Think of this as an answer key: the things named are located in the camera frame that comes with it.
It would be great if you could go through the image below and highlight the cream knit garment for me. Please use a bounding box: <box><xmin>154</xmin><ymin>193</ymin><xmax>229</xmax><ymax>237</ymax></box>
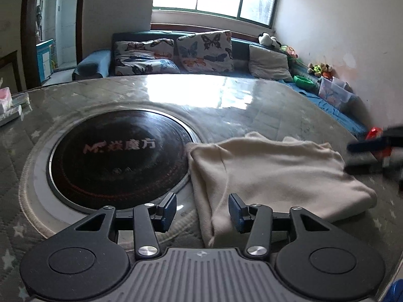
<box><xmin>186</xmin><ymin>132</ymin><xmax>377</xmax><ymax>248</ymax></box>

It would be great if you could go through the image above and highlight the red plastic stool far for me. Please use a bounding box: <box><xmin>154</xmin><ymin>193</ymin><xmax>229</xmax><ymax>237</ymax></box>
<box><xmin>365</xmin><ymin>127</ymin><xmax>393</xmax><ymax>160</ymax></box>

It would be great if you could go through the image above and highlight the clear plastic storage box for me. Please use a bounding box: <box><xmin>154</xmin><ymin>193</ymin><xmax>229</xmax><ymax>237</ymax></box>
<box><xmin>318</xmin><ymin>77</ymin><xmax>358</xmax><ymax>112</ymax></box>

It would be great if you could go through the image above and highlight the colourful toy pile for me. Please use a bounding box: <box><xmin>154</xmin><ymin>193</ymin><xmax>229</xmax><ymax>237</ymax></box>
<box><xmin>307</xmin><ymin>63</ymin><xmax>333</xmax><ymax>80</ymax></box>

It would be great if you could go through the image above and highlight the green round bowl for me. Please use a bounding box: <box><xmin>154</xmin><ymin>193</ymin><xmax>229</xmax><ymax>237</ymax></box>
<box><xmin>293</xmin><ymin>75</ymin><xmax>316</xmax><ymax>91</ymax></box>

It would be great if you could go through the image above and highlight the black induction cooktop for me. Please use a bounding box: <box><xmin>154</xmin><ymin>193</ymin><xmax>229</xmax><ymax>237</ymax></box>
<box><xmin>47</xmin><ymin>109</ymin><xmax>194</xmax><ymax>213</ymax></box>

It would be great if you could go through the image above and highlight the grey plain cushion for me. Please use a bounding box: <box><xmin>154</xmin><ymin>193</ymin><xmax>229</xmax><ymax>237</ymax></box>
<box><xmin>248</xmin><ymin>45</ymin><xmax>292</xmax><ymax>82</ymax></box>

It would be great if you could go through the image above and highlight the white plush toy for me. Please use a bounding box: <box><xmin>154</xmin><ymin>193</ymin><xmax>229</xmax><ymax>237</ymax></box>
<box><xmin>258</xmin><ymin>33</ymin><xmax>281</xmax><ymax>49</ymax></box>

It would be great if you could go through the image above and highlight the tissue pack on table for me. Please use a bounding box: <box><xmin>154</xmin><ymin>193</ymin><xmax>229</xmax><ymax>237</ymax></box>
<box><xmin>0</xmin><ymin>87</ymin><xmax>12</xmax><ymax>115</ymax></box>

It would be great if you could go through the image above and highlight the blue sectional sofa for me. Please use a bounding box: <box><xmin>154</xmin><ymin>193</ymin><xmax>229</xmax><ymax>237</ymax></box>
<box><xmin>72</xmin><ymin>30</ymin><xmax>367</xmax><ymax>136</ymax></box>

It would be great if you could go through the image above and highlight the butterfly pillow upright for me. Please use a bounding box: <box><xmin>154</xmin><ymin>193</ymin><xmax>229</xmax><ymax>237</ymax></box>
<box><xmin>176</xmin><ymin>30</ymin><xmax>234</xmax><ymax>74</ymax></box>

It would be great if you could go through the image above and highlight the butterfly pillow lying flat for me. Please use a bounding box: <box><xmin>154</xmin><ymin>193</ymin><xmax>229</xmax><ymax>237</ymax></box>
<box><xmin>113</xmin><ymin>38</ymin><xmax>180</xmax><ymax>76</ymax></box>

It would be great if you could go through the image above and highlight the blue cabinet behind doorway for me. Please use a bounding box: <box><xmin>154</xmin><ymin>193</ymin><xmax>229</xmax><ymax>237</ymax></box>
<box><xmin>36</xmin><ymin>39</ymin><xmax>54</xmax><ymax>83</ymax></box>

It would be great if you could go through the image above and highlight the dark framed doorway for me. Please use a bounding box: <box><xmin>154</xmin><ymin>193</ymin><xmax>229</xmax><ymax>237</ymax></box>
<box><xmin>20</xmin><ymin>0</ymin><xmax>83</xmax><ymax>89</ymax></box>

